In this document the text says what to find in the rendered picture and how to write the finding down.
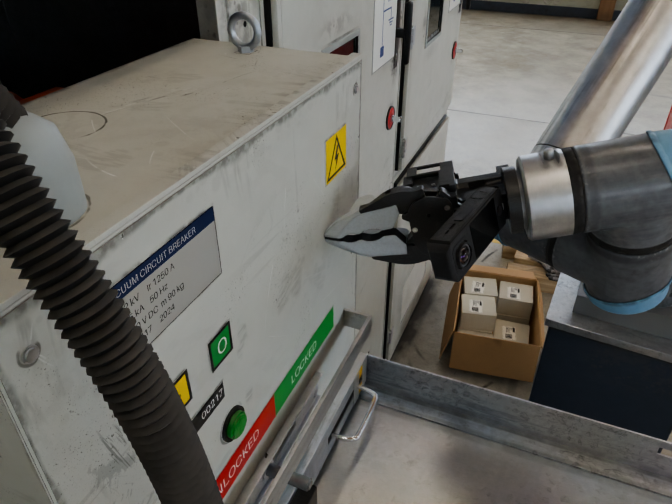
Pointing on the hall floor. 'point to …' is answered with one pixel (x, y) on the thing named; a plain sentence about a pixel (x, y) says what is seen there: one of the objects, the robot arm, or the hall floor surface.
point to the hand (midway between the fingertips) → (334, 238)
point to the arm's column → (604, 383)
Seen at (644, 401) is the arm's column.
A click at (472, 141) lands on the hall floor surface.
